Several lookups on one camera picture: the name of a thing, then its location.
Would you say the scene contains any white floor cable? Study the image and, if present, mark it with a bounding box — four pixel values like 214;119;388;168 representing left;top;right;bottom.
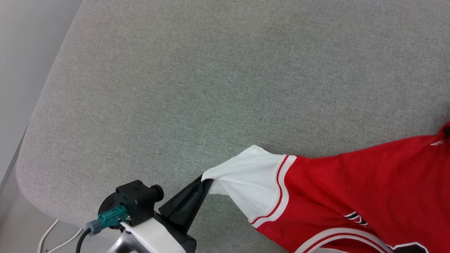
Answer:
37;219;60;253
46;228;83;253

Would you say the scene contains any teal cable connector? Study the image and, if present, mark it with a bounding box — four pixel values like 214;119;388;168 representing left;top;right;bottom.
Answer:
86;205;128;236

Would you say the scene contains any grey fabric sofa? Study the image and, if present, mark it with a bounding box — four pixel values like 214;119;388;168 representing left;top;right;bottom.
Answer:
16;0;450;253

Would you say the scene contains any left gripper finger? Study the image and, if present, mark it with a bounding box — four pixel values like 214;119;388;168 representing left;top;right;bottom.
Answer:
159;175;205;219
169;179;214;234

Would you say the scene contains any red and white jersey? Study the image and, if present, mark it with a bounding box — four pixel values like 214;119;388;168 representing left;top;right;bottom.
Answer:
201;121;450;253

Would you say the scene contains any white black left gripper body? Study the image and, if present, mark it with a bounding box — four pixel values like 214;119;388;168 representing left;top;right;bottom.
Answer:
121;211;197;253

